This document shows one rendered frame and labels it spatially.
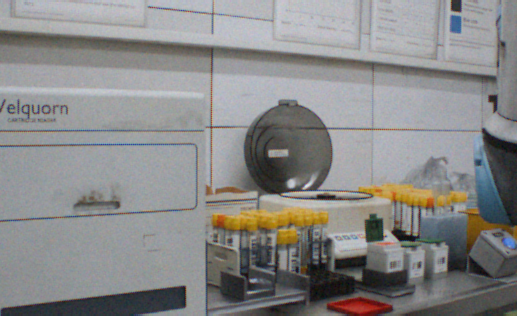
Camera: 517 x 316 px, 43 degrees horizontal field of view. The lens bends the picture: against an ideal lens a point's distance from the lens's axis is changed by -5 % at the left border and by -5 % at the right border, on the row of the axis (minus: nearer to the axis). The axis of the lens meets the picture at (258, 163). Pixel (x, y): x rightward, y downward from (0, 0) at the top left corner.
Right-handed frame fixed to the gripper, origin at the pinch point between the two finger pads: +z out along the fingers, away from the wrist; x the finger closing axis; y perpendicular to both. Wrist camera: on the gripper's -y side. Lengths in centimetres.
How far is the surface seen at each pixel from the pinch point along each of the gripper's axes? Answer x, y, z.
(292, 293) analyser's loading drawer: 46.9, 5.9, 8.8
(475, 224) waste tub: -7.6, 15.9, 5.1
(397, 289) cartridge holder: 25.1, 6.8, 11.5
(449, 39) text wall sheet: -65, 68, -42
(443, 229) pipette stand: 3.9, 14.9, 4.9
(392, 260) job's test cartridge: 24.2, 8.9, 7.4
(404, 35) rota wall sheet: -44, 68, -40
